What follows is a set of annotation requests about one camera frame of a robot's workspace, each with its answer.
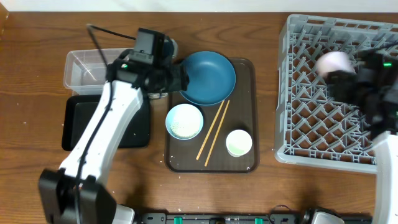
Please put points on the brown serving tray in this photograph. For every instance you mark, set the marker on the brown serving tray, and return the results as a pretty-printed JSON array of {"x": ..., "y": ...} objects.
[{"x": 180, "y": 155}]

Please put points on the pink cup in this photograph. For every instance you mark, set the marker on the pink cup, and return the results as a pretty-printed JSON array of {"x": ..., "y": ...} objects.
[{"x": 332, "y": 62}]

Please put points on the grey dishwasher rack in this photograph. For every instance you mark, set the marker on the grey dishwasher rack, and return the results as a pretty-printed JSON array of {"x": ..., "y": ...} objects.
[{"x": 311, "y": 128}]

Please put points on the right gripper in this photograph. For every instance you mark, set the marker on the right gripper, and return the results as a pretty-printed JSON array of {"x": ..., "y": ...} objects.
[{"x": 342, "y": 89}]

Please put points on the clear plastic bin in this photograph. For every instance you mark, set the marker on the clear plastic bin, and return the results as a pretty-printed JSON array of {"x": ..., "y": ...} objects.
[{"x": 85, "y": 72}]

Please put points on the right wooden chopstick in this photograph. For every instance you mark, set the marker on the right wooden chopstick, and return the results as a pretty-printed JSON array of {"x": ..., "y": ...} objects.
[{"x": 217, "y": 133}]

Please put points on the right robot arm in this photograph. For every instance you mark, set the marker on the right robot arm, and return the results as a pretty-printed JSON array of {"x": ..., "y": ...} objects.
[{"x": 372, "y": 88}]

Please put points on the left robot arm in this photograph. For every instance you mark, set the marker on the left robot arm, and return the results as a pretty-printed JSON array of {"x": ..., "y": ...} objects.
[{"x": 76, "y": 192}]

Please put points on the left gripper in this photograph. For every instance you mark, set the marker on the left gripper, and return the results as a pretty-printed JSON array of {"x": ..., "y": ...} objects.
[{"x": 176, "y": 76}]

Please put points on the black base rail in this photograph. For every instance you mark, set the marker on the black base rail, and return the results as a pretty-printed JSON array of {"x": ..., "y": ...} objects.
[{"x": 278, "y": 215}]

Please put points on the black bin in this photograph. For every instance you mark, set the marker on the black bin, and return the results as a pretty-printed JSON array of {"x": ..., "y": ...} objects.
[{"x": 79, "y": 110}]

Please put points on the light blue bowl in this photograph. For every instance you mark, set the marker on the light blue bowl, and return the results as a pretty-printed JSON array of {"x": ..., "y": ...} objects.
[{"x": 169, "y": 115}]

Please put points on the dark blue plate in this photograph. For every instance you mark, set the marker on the dark blue plate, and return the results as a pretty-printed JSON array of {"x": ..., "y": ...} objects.
[{"x": 212, "y": 78}]

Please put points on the green cup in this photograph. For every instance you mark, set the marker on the green cup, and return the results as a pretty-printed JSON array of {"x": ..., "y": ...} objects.
[{"x": 238, "y": 143}]

